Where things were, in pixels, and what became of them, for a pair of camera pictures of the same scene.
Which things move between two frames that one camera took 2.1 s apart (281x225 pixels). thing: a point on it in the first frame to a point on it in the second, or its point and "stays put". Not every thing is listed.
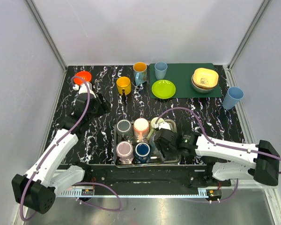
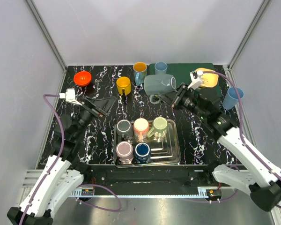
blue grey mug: x=154 y=154 to x=154 y=85
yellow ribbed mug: x=123 y=82 stays put
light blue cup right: x=233 y=96 stays put
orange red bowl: x=86 y=75 stays put
